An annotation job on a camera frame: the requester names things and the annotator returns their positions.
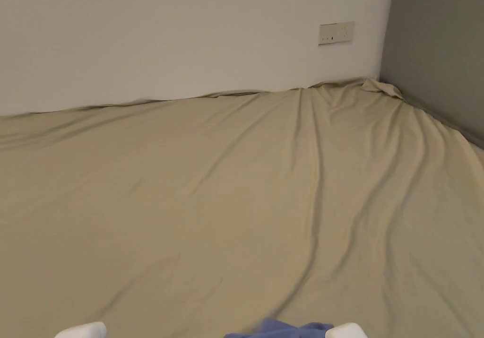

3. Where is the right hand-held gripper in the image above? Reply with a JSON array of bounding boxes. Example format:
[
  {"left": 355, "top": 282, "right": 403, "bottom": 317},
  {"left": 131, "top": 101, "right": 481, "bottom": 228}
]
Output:
[{"left": 328, "top": 322, "right": 368, "bottom": 338}]

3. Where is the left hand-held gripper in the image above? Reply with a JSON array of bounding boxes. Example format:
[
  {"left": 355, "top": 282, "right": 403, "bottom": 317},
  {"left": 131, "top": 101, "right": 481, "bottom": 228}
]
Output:
[{"left": 55, "top": 321, "right": 108, "bottom": 338}]

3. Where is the blue garment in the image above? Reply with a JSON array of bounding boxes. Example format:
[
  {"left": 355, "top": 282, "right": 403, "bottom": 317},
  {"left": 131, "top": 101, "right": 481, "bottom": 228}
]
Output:
[{"left": 225, "top": 318, "right": 335, "bottom": 338}]

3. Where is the bed with beige sheet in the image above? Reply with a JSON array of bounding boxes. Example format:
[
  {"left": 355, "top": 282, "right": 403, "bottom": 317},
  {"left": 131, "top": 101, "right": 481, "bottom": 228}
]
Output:
[{"left": 0, "top": 77, "right": 484, "bottom": 338}]

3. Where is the grey padded headboard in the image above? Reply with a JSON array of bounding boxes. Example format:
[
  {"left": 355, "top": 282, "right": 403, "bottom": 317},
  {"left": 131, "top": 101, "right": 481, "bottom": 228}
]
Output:
[{"left": 379, "top": 0, "right": 484, "bottom": 150}]

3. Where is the beige wall socket panel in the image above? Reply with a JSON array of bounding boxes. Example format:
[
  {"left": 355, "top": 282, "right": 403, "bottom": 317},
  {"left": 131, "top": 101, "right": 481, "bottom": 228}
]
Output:
[{"left": 319, "top": 21, "right": 356, "bottom": 46}]

